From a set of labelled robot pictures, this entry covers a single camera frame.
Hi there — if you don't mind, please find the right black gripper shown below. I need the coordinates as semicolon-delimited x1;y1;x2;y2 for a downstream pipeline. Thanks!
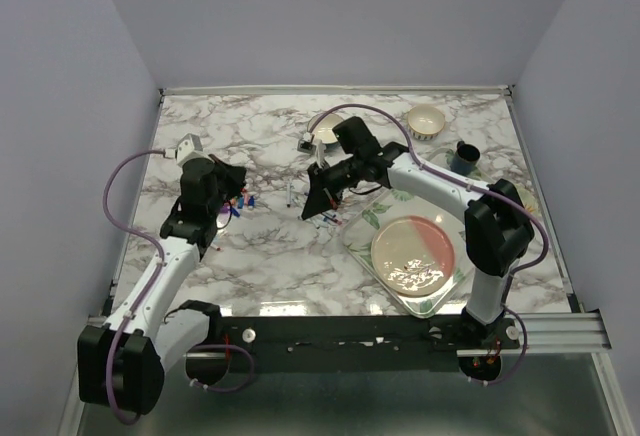
302;155;361;220

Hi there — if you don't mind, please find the maroon gel pen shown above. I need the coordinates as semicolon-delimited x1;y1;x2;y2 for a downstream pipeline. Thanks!
322;213;343;226

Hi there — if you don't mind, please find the blue capped white marker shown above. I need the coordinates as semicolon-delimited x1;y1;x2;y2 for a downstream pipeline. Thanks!
311;219;332;229

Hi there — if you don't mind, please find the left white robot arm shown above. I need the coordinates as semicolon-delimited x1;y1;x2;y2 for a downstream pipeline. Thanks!
77;155;253;425

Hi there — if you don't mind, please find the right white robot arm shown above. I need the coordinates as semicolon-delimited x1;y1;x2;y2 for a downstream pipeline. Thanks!
301;116;534;348

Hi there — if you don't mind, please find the dark rimmed ceramic bowl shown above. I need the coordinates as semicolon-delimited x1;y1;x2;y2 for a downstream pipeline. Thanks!
307;114;343;146

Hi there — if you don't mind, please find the pink and cream plate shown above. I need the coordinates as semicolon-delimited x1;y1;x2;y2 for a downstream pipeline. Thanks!
371;216;456;297

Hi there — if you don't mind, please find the striped cream bowl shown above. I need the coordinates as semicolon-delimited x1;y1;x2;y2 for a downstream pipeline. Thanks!
406;104;446;141

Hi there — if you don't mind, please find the small black cup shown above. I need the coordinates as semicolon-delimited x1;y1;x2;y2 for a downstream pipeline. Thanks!
449;141;481;176

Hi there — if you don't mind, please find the black mounting base bar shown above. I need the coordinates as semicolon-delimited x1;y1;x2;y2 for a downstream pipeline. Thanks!
186;315;520;382

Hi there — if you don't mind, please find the yellow floral bowl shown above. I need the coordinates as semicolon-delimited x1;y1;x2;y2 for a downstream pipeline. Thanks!
520;190;539;215

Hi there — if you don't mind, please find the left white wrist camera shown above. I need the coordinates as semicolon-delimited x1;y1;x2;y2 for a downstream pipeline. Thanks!
164;133;209;167

